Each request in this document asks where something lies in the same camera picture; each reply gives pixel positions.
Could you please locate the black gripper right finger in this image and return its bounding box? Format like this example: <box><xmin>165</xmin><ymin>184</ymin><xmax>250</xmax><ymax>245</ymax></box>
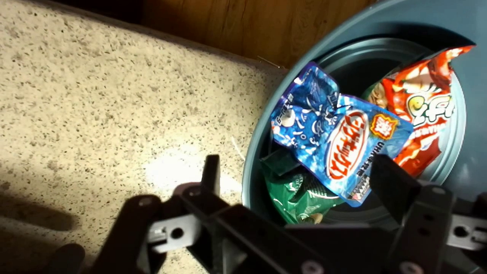
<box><xmin>372</xmin><ymin>154</ymin><xmax>487</xmax><ymax>274</ymax></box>

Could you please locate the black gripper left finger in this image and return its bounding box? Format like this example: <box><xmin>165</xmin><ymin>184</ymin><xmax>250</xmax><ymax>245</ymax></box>
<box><xmin>90</xmin><ymin>154</ymin><xmax>241</xmax><ymax>274</ymax></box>

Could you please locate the large teal plastic bowl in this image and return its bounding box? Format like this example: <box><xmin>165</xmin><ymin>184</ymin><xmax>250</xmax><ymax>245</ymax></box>
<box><xmin>241</xmin><ymin>0</ymin><xmax>487</xmax><ymax>232</ymax></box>

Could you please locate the red snack packet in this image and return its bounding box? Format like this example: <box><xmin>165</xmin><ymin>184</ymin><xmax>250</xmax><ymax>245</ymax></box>
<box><xmin>364</xmin><ymin>44</ymin><xmax>477</xmax><ymax>180</ymax></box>

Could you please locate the green snack packet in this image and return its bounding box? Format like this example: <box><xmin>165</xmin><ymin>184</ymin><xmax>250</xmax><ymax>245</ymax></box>
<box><xmin>259</xmin><ymin>149</ymin><xmax>348</xmax><ymax>227</ymax></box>

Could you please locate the blue snack packet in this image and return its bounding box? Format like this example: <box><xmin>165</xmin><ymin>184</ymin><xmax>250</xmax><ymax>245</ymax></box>
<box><xmin>270</xmin><ymin>60</ymin><xmax>416</xmax><ymax>209</ymax></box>

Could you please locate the wooden base cabinet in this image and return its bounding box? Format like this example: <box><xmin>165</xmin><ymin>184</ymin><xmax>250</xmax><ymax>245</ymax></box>
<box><xmin>52</xmin><ymin>0</ymin><xmax>380</xmax><ymax>70</ymax></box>

